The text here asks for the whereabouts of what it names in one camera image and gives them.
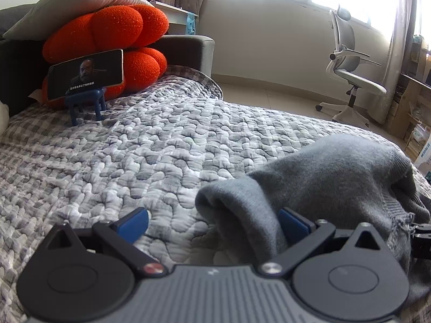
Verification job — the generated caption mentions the blue patterned bag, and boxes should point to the blue patterned bag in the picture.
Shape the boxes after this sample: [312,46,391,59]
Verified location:
[185,12,199,36]

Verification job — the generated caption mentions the white desk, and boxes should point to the white desk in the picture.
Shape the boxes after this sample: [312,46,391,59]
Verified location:
[153,0,200,36]

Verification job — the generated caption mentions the smartphone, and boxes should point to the smartphone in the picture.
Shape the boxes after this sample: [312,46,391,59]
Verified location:
[47,49,125,101]

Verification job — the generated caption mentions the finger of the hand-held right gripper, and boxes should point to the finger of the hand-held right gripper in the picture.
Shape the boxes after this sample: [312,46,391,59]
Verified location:
[410,223,431,260]

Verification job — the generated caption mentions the white office chair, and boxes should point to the white office chair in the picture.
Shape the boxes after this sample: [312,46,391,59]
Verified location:
[315,5,388,129]

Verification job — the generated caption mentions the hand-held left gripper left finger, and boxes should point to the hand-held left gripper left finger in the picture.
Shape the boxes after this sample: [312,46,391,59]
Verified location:
[45,208,169,278]

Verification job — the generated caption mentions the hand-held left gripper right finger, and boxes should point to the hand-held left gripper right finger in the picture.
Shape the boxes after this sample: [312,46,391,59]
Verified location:
[258,208,383,278]

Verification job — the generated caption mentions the white pillow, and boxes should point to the white pillow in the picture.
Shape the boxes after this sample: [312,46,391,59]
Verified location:
[2,0,155,41]

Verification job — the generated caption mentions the grey sofa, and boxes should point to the grey sofa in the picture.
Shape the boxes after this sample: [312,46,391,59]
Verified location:
[0,5,215,118]

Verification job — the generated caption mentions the grey checked quilted blanket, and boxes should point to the grey checked quilted blanket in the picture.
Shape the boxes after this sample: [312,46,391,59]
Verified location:
[0,64,431,323]

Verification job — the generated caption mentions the wooden shelf unit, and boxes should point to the wooden shelf unit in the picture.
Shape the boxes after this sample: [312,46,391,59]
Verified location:
[387,35,431,162]

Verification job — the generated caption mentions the grey knit sweater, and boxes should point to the grey knit sweater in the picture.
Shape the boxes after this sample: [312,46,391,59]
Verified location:
[195,134,431,313]

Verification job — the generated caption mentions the orange knot cushion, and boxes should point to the orange knot cushion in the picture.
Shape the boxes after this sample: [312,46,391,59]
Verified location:
[42,5,170,110]

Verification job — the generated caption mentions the blue phone stand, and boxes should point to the blue phone stand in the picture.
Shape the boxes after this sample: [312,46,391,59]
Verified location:
[65,87,107,126]

